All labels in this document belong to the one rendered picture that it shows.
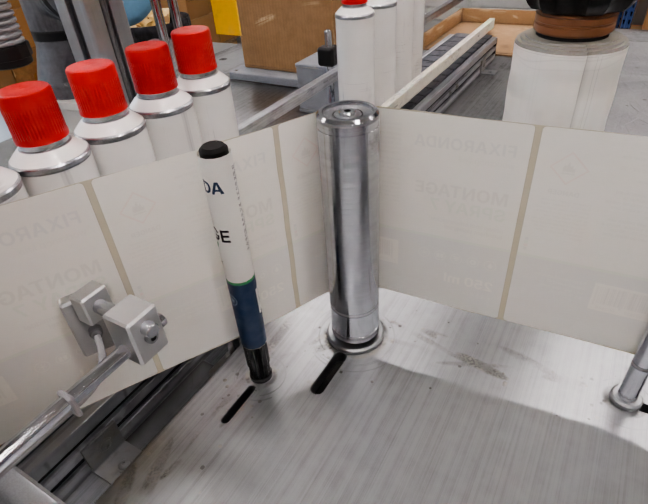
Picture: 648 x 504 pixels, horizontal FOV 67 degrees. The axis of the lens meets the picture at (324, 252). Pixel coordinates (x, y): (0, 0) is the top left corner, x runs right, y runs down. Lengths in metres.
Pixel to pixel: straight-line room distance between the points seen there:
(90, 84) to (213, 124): 0.12
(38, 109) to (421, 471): 0.33
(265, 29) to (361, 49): 0.50
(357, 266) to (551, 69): 0.22
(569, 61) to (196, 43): 0.29
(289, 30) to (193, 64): 0.69
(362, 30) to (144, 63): 0.35
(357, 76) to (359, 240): 0.41
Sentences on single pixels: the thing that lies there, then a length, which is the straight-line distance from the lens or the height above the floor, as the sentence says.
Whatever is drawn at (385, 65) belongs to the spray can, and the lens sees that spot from 0.77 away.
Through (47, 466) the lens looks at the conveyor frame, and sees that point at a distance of 0.41.
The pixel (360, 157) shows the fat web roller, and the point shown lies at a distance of 0.30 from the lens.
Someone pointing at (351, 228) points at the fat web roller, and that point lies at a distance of 0.32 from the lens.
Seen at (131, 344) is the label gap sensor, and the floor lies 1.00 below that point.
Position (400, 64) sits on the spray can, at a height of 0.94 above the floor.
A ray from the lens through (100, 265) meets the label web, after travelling 0.30.
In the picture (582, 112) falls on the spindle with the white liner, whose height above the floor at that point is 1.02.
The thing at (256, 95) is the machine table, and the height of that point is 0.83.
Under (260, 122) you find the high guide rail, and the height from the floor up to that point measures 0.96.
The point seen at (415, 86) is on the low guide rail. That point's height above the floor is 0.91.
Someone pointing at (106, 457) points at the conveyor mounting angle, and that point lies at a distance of 0.44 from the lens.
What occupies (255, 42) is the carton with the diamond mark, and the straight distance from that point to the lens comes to 1.19.
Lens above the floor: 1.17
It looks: 36 degrees down
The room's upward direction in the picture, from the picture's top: 5 degrees counter-clockwise
